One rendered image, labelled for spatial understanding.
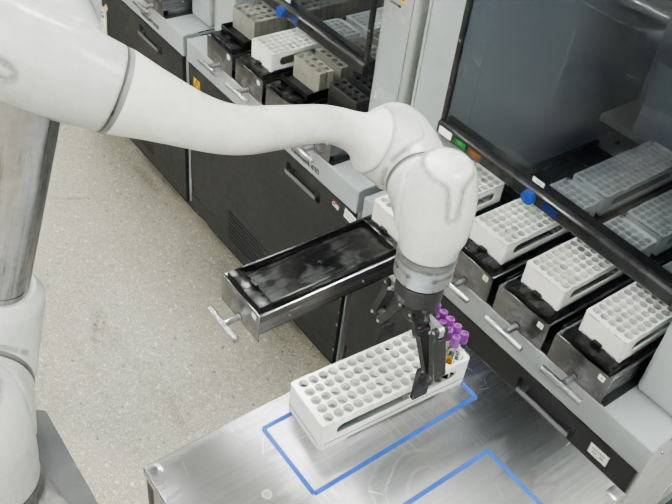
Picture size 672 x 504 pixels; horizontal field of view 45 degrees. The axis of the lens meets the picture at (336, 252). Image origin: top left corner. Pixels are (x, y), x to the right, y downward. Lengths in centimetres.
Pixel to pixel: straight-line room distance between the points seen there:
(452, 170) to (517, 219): 67
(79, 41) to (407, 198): 47
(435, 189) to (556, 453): 53
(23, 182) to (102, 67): 32
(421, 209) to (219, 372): 147
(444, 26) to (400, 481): 90
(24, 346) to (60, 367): 117
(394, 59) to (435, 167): 79
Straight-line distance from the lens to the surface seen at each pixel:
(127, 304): 267
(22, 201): 119
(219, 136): 96
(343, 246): 167
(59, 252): 288
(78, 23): 92
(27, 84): 89
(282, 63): 226
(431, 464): 133
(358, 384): 133
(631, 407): 163
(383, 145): 118
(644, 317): 162
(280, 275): 159
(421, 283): 117
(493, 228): 170
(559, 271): 165
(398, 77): 185
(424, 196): 108
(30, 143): 113
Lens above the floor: 190
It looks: 41 degrees down
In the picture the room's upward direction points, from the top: 8 degrees clockwise
